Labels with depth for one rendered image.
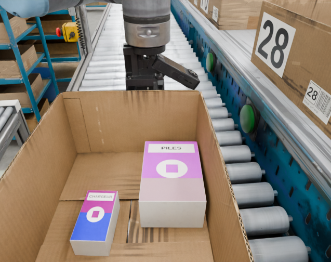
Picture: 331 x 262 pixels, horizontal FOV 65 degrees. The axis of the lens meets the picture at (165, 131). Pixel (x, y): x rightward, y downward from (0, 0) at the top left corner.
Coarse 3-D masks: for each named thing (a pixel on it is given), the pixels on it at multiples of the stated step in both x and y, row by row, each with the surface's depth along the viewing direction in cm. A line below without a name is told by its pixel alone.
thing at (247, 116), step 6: (246, 108) 63; (240, 114) 67; (246, 114) 63; (252, 114) 61; (240, 120) 67; (246, 120) 63; (252, 120) 61; (246, 126) 63; (252, 126) 62; (246, 132) 64
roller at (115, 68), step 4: (180, 64) 111; (184, 64) 111; (188, 64) 111; (192, 64) 112; (196, 64) 112; (200, 64) 112; (88, 68) 108; (92, 68) 108; (96, 68) 108; (100, 68) 108; (104, 68) 108; (108, 68) 109; (112, 68) 109; (116, 68) 109; (120, 68) 109; (124, 68) 109; (188, 68) 111; (192, 68) 111; (196, 68) 111; (88, 72) 108
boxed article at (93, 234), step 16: (96, 192) 46; (112, 192) 46; (96, 208) 44; (112, 208) 44; (80, 224) 41; (96, 224) 41; (112, 224) 43; (80, 240) 39; (96, 240) 39; (112, 240) 43
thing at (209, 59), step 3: (210, 54) 94; (207, 57) 96; (210, 57) 93; (207, 60) 96; (210, 60) 93; (207, 63) 96; (210, 63) 93; (207, 66) 97; (210, 66) 94; (207, 69) 97; (210, 69) 95
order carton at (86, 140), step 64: (64, 128) 54; (128, 128) 58; (192, 128) 59; (0, 192) 32; (64, 192) 52; (128, 192) 52; (0, 256) 32; (64, 256) 41; (128, 256) 41; (192, 256) 41
